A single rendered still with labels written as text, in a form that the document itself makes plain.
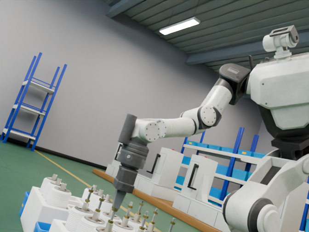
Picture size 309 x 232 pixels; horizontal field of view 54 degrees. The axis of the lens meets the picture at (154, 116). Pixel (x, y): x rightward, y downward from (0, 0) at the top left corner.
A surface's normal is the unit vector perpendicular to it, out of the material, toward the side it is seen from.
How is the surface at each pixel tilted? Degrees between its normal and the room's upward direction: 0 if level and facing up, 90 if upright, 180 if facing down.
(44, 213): 90
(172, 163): 90
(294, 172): 113
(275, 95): 121
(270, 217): 90
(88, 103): 90
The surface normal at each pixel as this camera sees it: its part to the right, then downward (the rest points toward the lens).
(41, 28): 0.54, 0.04
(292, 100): -0.37, 0.27
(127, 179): 0.24, -0.08
